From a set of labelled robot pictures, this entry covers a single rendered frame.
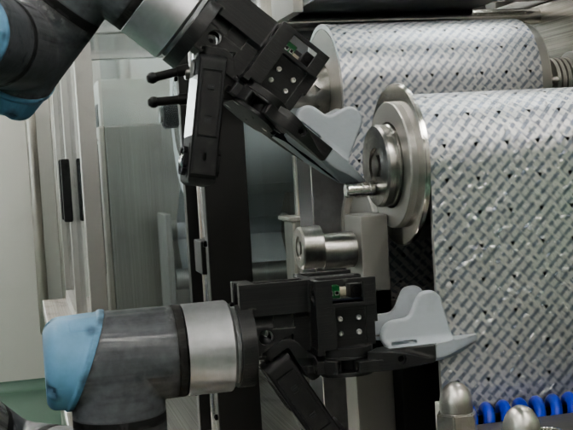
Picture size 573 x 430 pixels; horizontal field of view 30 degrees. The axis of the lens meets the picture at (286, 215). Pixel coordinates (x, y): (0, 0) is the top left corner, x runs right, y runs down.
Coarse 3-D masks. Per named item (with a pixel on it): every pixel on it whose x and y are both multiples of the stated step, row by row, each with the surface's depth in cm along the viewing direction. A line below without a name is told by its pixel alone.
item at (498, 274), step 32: (448, 224) 92; (480, 224) 93; (512, 224) 94; (544, 224) 95; (448, 256) 92; (480, 256) 93; (512, 256) 94; (544, 256) 95; (448, 288) 93; (480, 288) 93; (512, 288) 94; (544, 288) 95; (448, 320) 93; (480, 320) 93; (512, 320) 94; (544, 320) 95; (480, 352) 94; (512, 352) 94; (544, 352) 95; (480, 384) 94; (512, 384) 94; (544, 384) 95
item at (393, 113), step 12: (384, 108) 98; (396, 108) 94; (384, 120) 98; (396, 120) 95; (408, 120) 93; (408, 132) 92; (408, 144) 92; (408, 156) 92; (408, 168) 92; (408, 180) 93; (408, 192) 93; (408, 204) 93; (396, 216) 96; (408, 216) 94
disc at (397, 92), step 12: (396, 84) 96; (384, 96) 99; (396, 96) 96; (408, 96) 93; (408, 108) 93; (420, 120) 91; (420, 132) 91; (420, 144) 91; (420, 156) 91; (420, 168) 92; (420, 180) 92; (420, 192) 92; (420, 204) 92; (420, 216) 92; (396, 228) 98; (408, 228) 95; (420, 228) 93; (396, 240) 99; (408, 240) 96
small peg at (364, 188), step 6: (348, 186) 96; (354, 186) 97; (360, 186) 97; (366, 186) 97; (372, 186) 97; (348, 192) 96; (354, 192) 97; (360, 192) 97; (366, 192) 97; (372, 192) 97
